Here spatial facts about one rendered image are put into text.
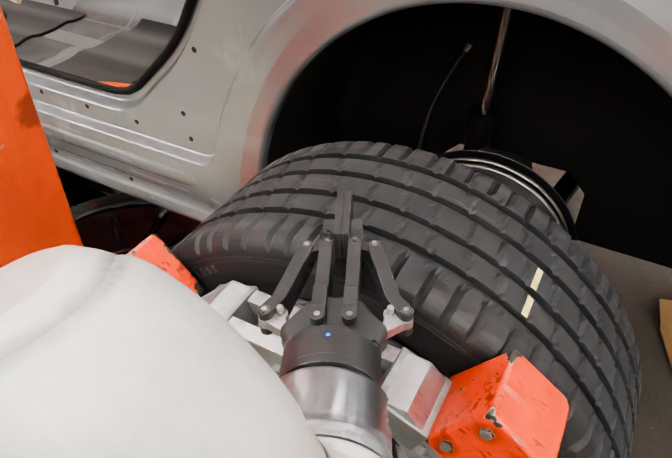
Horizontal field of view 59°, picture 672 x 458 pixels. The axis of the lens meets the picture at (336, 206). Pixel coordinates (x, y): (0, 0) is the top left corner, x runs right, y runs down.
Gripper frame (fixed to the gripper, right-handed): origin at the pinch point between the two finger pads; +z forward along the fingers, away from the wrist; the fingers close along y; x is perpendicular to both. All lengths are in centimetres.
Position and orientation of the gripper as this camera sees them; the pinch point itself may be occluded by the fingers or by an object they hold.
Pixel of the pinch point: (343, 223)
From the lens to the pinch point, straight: 59.0
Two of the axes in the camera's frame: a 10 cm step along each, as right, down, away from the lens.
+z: 0.6, -5.9, 8.0
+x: -0.5, -8.1, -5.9
